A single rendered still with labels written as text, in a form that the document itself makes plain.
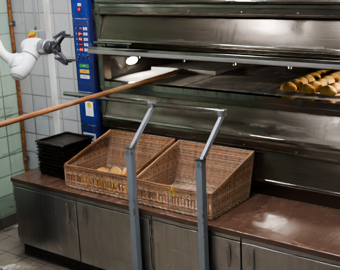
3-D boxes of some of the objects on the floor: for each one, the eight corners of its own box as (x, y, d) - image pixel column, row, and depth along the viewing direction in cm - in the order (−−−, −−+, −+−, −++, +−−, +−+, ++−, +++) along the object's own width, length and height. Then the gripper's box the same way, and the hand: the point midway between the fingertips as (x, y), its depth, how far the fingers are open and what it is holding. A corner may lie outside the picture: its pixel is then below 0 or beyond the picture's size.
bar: (81, 257, 464) (66, 90, 434) (239, 307, 389) (235, 109, 359) (47, 275, 440) (29, 99, 410) (209, 331, 365) (202, 122, 335)
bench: (74, 229, 513) (67, 156, 498) (388, 317, 371) (392, 219, 356) (17, 256, 470) (8, 178, 455) (348, 368, 328) (350, 259, 313)
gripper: (51, 25, 402) (77, 26, 390) (54, 66, 409) (81, 68, 397) (42, 27, 397) (68, 28, 384) (46, 68, 403) (72, 70, 391)
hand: (73, 48), depth 391 cm, fingers open, 13 cm apart
